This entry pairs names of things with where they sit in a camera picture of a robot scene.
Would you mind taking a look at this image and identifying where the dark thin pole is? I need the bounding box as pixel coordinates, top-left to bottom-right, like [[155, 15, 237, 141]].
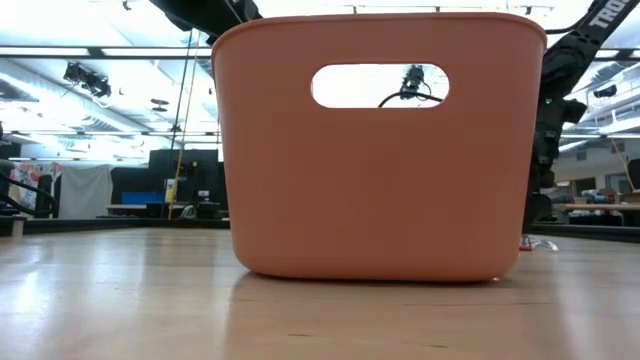
[[159, 29, 196, 220]]

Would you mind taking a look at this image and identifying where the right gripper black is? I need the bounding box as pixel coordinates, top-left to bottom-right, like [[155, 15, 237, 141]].
[[522, 124, 560, 234]]

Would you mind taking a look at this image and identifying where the thick black cable loop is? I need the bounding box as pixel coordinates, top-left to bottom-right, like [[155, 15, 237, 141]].
[[0, 172, 61, 220]]

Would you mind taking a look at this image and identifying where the hanging yellow cable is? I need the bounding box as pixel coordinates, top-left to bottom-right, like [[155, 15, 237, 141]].
[[610, 137, 637, 192]]

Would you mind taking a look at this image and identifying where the colourful printed banner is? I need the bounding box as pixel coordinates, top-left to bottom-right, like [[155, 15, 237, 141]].
[[9, 161, 65, 211]]

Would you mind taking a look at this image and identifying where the clear packet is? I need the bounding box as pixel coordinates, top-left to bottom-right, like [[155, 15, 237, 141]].
[[519, 233, 559, 253]]

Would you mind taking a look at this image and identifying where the orange plastic basket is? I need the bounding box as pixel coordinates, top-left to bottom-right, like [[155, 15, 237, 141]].
[[211, 11, 549, 284]]

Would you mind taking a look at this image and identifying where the thin black cable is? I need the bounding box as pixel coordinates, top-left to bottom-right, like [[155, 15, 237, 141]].
[[377, 90, 445, 109]]

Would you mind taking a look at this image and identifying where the yellow thin pole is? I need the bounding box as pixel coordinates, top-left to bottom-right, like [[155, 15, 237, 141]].
[[167, 49, 200, 222]]

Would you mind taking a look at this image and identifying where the white hanging cloth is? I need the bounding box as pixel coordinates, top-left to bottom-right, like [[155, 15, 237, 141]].
[[59, 164, 114, 220]]

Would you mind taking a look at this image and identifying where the blue box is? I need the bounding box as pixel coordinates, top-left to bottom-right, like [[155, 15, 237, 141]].
[[121, 191, 167, 206]]

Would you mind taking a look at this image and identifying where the black ceiling equipment cluster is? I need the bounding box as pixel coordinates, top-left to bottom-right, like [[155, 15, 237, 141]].
[[63, 61, 113, 99]]

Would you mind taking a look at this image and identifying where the black monitor cabinet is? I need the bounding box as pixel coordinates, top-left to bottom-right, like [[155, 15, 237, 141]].
[[110, 148, 227, 205]]

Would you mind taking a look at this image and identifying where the black overhead camera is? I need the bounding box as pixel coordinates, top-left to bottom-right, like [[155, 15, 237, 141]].
[[398, 64, 427, 101]]

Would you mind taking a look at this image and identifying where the long wooden workbench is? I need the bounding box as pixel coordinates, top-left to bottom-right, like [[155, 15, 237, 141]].
[[552, 202, 640, 214]]

